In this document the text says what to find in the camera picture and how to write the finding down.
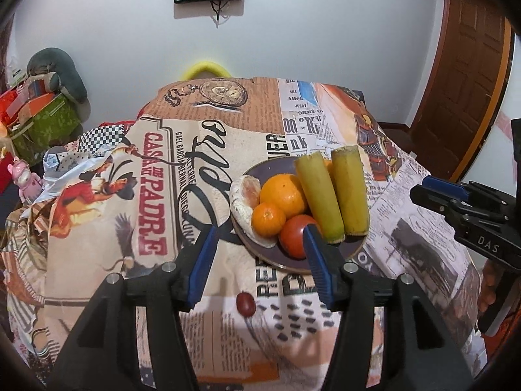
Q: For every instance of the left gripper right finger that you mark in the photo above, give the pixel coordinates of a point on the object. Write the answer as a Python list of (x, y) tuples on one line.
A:
[(418, 350)]

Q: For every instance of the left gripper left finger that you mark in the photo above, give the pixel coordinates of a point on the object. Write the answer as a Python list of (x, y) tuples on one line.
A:
[(102, 350)]

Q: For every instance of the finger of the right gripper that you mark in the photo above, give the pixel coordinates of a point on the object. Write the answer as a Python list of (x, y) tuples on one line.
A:
[(451, 209), (460, 189)]

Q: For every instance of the red tomato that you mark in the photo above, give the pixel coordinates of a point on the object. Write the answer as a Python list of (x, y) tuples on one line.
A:
[(291, 236)]

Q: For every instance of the dark red jujube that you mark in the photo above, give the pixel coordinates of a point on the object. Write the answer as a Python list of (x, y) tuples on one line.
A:
[(245, 304)]

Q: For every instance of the small tangerine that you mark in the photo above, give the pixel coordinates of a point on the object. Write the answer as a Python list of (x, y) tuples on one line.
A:
[(268, 220)]

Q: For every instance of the peeled pomelo segment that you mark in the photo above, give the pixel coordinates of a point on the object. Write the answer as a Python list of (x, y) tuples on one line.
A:
[(244, 198)]

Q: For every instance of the right human hand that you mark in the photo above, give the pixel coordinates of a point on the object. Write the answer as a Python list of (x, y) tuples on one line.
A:
[(491, 275)]

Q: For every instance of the large orange right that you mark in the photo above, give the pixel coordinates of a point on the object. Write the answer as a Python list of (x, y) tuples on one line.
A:
[(329, 166)]

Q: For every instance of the large orange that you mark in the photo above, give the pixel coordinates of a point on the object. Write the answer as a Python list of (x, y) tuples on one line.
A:
[(285, 191), (329, 166)]

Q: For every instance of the brown wooden door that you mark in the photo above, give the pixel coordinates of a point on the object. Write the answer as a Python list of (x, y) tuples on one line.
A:
[(466, 84)]

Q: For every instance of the large orange left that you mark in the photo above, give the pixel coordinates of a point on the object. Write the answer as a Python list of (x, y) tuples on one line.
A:
[(285, 191)]

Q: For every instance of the retro printed tablecloth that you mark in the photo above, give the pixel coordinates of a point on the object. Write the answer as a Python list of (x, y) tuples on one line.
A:
[(137, 203)]

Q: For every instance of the pink bear figurine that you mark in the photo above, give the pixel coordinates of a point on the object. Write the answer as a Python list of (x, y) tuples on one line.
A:
[(29, 183)]

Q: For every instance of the red gift box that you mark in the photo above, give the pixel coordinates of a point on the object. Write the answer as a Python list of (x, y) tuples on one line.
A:
[(5, 175)]

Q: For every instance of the green storage box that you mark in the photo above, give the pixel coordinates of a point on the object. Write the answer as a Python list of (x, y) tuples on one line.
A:
[(53, 125)]

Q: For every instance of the yellow foam chair back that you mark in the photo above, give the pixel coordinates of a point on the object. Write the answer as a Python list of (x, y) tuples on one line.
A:
[(213, 69)]

